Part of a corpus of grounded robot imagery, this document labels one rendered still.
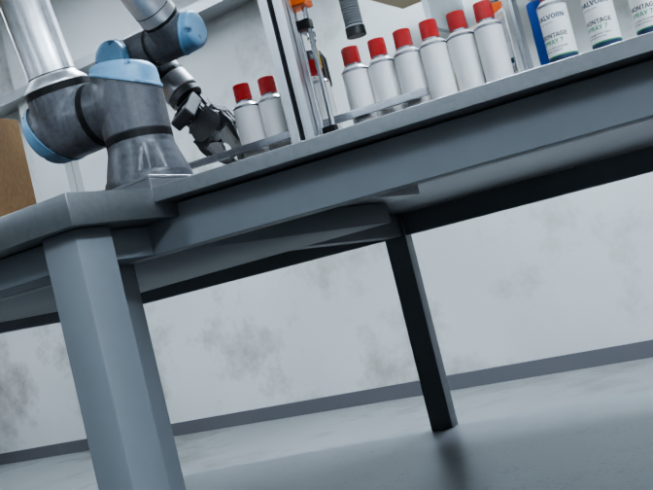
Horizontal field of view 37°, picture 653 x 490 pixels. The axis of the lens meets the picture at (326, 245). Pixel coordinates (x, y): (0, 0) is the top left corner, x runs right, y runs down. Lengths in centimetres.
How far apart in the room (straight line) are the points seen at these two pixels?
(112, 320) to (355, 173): 34
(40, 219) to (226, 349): 479
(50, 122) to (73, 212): 60
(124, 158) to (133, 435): 58
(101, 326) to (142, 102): 57
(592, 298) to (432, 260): 86
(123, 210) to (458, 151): 41
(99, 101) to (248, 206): 51
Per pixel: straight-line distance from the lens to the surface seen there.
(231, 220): 125
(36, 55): 177
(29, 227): 121
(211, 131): 195
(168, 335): 623
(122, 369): 119
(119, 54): 192
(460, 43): 177
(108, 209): 120
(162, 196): 125
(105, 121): 167
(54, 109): 174
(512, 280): 495
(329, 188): 119
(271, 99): 189
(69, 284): 119
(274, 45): 173
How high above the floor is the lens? 64
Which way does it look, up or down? 3 degrees up
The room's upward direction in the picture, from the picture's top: 14 degrees counter-clockwise
